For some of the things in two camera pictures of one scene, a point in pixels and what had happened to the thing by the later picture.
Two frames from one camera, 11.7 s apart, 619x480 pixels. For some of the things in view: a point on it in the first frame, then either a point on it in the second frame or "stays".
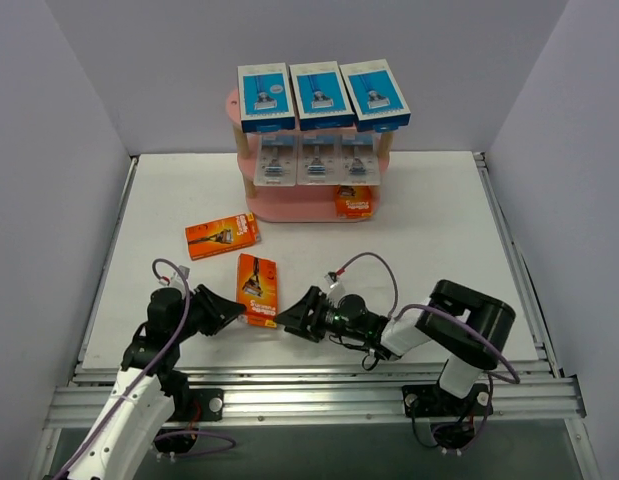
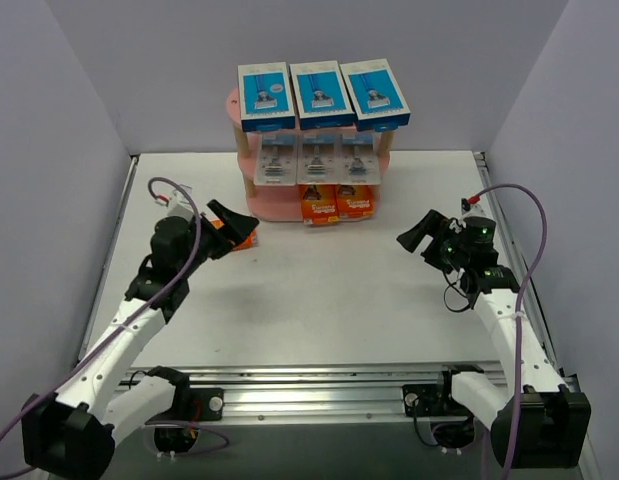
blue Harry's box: x=265 y=94 stays
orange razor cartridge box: x=257 y=289 to x=320 y=204
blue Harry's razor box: x=375 y=97 stays
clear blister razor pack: x=360 y=159 stays
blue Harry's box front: x=321 y=96 stays
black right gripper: x=315 y=315 to x=436 y=248
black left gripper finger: x=210 y=311 to x=239 y=226
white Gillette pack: x=319 y=158 stays
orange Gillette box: x=354 y=201 stays
